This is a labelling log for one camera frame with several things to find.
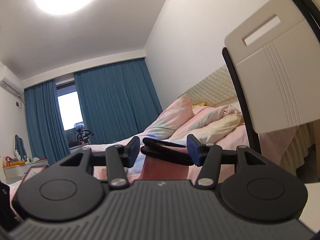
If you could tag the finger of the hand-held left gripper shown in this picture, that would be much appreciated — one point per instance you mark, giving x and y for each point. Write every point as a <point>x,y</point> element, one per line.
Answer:
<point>7,205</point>

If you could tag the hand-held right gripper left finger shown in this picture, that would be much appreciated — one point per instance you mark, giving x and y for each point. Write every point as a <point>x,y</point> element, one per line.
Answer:
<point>133,152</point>

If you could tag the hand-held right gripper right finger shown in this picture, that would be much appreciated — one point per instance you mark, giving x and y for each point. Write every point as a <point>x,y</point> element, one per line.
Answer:
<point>193,151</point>

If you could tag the white dresser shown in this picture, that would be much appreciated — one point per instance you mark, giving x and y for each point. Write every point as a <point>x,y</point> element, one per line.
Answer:
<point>17,172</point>

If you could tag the pastel duvet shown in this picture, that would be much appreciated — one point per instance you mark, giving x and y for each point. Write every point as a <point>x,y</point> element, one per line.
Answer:
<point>212,122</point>

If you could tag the pink pastel pillow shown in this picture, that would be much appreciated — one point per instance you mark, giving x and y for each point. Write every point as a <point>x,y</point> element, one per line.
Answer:
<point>172,117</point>

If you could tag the bed with pink sheet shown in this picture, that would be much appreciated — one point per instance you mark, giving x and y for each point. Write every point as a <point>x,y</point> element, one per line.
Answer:
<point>232,137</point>

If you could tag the exercise bike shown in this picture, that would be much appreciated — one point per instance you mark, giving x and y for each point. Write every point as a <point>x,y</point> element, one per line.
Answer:
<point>82,133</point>

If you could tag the dark blue cloth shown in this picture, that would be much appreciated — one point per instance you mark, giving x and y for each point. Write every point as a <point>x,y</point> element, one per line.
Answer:
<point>20,146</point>

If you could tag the cream quilted headboard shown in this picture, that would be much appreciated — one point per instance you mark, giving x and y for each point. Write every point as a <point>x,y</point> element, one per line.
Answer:
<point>212,85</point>

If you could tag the window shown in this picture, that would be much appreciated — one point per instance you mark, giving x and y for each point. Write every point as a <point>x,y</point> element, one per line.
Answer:
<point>70,110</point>

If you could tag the white air conditioner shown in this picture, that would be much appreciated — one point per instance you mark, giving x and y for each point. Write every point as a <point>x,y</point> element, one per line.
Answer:
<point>8,80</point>

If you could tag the white chair with black frame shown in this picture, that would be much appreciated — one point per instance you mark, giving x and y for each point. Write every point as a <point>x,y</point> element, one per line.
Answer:
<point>270,80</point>
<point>310,7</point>

